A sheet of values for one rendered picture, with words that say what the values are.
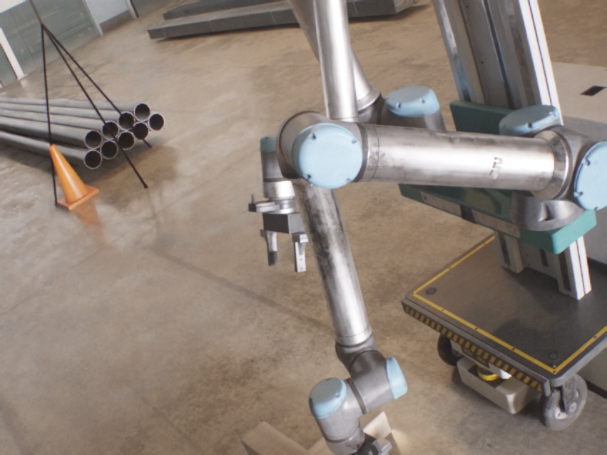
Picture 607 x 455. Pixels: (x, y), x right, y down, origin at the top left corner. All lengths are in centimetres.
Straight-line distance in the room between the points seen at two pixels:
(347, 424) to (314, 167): 61
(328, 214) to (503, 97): 76
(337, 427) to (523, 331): 74
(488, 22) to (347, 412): 107
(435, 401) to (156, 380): 128
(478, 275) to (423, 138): 108
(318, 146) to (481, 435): 129
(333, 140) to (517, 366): 98
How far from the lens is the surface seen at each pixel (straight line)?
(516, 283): 229
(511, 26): 182
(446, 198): 202
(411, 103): 201
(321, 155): 125
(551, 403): 211
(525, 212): 176
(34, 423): 335
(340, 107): 181
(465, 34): 200
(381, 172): 131
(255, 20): 948
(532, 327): 210
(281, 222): 183
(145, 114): 638
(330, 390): 155
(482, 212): 191
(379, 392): 156
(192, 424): 277
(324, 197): 145
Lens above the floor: 165
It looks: 27 degrees down
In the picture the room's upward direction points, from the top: 22 degrees counter-clockwise
